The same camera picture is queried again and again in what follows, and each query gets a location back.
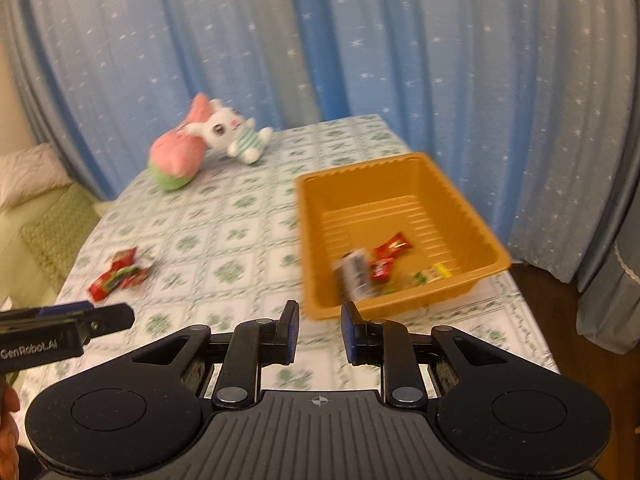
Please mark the pink star plush toy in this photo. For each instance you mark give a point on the pink star plush toy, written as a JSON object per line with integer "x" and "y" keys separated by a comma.
{"x": 175, "y": 155}

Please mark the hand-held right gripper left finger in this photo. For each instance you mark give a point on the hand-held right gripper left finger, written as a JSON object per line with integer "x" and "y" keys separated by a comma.
{"x": 289, "y": 332}

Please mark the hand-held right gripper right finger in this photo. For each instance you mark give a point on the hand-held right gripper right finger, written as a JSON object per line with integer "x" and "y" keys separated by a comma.
{"x": 350, "y": 332}

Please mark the light green sofa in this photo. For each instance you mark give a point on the light green sofa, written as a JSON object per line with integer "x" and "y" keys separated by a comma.
{"x": 20, "y": 255}

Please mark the orange plastic tray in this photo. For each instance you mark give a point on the orange plastic tray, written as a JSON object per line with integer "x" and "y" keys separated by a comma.
{"x": 380, "y": 200}

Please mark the beige pillow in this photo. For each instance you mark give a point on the beige pillow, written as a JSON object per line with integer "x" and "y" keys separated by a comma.
{"x": 27, "y": 172}

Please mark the brown green snack packet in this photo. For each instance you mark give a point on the brown green snack packet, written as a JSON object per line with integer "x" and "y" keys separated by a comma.
{"x": 412, "y": 279}

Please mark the yellow green candy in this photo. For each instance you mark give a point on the yellow green candy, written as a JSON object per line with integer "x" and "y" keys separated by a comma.
{"x": 442, "y": 270}

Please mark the green zigzag cushion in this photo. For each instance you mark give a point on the green zigzag cushion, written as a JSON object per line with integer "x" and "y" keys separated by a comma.
{"x": 60, "y": 230}

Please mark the blue star-print curtain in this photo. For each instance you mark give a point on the blue star-print curtain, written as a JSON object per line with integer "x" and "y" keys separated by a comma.
{"x": 400, "y": 45}

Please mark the red gold snack packet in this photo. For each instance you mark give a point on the red gold snack packet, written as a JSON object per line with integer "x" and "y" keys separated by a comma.
{"x": 387, "y": 257}

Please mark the white bunny plush toy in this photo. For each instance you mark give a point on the white bunny plush toy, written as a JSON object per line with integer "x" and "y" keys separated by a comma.
{"x": 225, "y": 127}

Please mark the person's left hand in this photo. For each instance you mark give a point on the person's left hand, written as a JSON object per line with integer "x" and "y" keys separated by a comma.
{"x": 7, "y": 435}

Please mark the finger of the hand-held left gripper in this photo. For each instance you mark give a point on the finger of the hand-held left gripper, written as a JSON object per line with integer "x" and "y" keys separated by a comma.
{"x": 60, "y": 309}
{"x": 107, "y": 320}

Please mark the grey-blue lace-trimmed curtain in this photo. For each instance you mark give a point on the grey-blue lace-trimmed curtain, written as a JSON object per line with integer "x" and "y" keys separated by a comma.
{"x": 610, "y": 305}

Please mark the silver snack packet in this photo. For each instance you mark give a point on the silver snack packet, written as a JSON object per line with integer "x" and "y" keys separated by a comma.
{"x": 354, "y": 275}

